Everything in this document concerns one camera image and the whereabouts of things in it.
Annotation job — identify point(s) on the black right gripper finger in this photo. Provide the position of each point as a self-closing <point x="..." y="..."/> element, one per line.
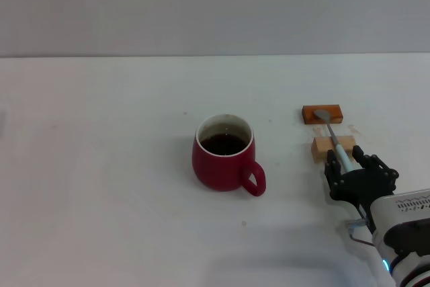
<point x="332" y="169"/>
<point x="376" y="166"/>

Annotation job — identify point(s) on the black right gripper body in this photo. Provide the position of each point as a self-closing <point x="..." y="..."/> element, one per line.
<point x="359" y="187"/>

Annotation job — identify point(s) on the red ceramic cup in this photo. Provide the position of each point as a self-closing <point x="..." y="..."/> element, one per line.
<point x="218" y="172"/>

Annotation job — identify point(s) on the light wooden spoon rest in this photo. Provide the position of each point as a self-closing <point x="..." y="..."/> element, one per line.
<point x="322" y="147"/>

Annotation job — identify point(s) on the dark brown wooden block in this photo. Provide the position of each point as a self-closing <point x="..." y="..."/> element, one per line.
<point x="309" y="115"/>

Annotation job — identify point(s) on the dark coffee liquid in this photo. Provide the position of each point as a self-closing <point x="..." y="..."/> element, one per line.
<point x="223" y="144"/>

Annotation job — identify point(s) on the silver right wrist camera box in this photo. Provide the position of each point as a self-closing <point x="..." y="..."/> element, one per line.
<point x="403" y="213"/>

